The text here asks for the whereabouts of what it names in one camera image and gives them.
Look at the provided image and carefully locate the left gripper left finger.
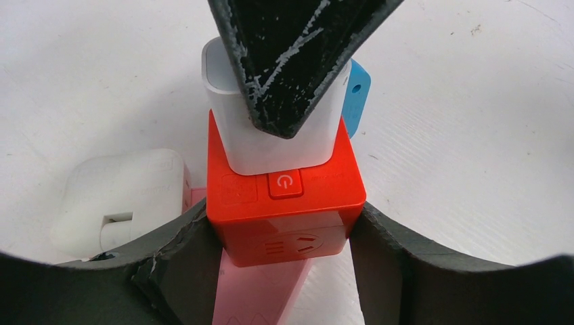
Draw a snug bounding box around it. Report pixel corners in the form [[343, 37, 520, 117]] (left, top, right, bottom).
[[1, 201, 222, 324]]

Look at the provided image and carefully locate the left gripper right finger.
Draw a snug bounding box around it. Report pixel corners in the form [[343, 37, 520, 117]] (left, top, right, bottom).
[[350, 204, 573, 324]]

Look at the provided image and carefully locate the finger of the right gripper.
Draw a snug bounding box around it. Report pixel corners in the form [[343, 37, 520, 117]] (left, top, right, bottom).
[[209, 0, 401, 139]]

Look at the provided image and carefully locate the blue small adapter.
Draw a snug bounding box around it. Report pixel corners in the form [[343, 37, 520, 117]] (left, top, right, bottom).
[[342, 60, 371, 138]]

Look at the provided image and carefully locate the pink triangular power strip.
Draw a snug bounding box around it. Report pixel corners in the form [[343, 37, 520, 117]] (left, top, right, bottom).
[[181, 163, 315, 325]]

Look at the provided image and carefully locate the white square charger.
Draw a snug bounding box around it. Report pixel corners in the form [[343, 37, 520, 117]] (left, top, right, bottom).
[[50, 149, 192, 259]]

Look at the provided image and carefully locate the red cube adapter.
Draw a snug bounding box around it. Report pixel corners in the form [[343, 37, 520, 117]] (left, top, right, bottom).
[[206, 116, 366, 267]]

